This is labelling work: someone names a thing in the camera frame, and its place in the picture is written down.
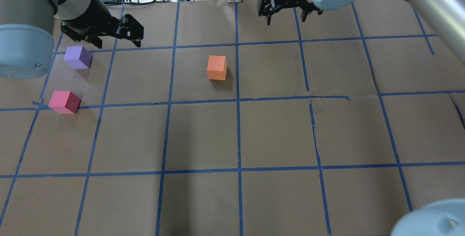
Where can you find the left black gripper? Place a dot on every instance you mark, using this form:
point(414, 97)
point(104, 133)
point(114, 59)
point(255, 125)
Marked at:
point(91, 20)

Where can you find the orange foam cube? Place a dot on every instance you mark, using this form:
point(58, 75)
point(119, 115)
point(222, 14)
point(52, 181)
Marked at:
point(217, 67)

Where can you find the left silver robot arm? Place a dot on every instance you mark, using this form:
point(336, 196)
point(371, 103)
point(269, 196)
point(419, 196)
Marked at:
point(27, 41)

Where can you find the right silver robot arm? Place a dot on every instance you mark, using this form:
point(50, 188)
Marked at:
point(446, 17)

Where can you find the purple foam cube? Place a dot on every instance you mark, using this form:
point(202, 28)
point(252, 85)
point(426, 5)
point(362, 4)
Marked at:
point(77, 57)

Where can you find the red foam cube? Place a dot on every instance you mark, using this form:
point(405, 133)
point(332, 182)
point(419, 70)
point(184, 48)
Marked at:
point(64, 102)

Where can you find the brown paper mat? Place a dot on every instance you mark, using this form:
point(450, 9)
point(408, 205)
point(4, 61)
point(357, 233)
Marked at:
point(336, 126)

